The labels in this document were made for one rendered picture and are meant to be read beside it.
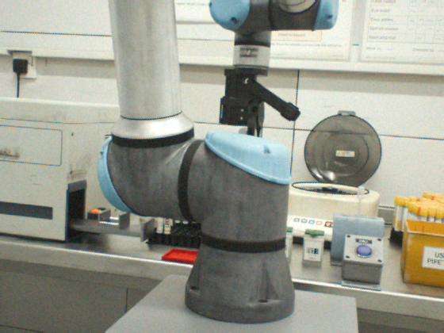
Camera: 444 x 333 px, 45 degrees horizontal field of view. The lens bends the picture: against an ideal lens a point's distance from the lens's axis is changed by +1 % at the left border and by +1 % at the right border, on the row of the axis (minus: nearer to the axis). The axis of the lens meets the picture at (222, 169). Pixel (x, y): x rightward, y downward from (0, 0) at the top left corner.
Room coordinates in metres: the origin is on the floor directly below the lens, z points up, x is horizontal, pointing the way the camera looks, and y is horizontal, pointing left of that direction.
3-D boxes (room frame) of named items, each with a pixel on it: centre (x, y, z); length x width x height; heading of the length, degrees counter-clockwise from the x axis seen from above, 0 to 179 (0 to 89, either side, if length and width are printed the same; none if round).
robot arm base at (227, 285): (0.71, -0.04, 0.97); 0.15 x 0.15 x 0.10
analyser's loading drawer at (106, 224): (1.14, 0.25, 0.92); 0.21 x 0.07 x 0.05; 78
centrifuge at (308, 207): (1.36, -0.28, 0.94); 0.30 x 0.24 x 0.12; 159
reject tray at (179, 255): (1.06, 0.07, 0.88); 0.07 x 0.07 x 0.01; 78
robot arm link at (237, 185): (0.72, -0.03, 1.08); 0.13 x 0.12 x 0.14; 68
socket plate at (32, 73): (1.84, 0.69, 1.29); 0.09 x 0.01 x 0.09; 78
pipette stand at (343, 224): (1.10, -0.29, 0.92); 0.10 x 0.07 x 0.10; 80
